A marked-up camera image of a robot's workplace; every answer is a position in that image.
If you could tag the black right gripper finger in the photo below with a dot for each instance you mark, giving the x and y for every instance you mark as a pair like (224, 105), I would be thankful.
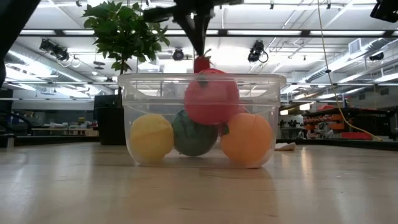
(385, 11)

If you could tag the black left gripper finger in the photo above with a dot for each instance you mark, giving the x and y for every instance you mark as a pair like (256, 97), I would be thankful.
(192, 31)
(207, 28)

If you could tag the red toy strawberry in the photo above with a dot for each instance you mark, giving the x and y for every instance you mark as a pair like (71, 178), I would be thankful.
(201, 63)

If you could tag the red toy dragon fruit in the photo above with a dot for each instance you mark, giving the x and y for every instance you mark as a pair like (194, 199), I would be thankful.
(243, 109)

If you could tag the green toy watermelon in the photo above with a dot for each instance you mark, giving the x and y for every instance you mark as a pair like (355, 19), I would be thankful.
(194, 137)

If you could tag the yellow toy lemon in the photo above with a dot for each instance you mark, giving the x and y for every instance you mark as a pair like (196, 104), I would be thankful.
(151, 138)

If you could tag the orange toy orange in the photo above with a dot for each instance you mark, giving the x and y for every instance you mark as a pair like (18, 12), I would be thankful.
(247, 138)

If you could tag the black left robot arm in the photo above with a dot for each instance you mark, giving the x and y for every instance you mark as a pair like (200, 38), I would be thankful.
(12, 31)

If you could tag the clear plastic tupperware container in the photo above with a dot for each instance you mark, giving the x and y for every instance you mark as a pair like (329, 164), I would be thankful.
(140, 93)

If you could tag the green leafy potted plant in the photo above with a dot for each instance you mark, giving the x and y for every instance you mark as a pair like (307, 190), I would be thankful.
(124, 28)

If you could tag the red storage shelving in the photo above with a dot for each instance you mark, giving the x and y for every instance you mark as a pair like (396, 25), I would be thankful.
(335, 123)

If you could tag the black plant pot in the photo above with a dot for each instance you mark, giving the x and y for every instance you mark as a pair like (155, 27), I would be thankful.
(109, 124)

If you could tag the black background furniture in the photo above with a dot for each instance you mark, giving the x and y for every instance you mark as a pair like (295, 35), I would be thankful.
(6, 105)

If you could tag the black ceiling camera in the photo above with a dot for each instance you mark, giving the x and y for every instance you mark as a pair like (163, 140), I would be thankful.
(54, 49)
(377, 56)
(255, 51)
(178, 54)

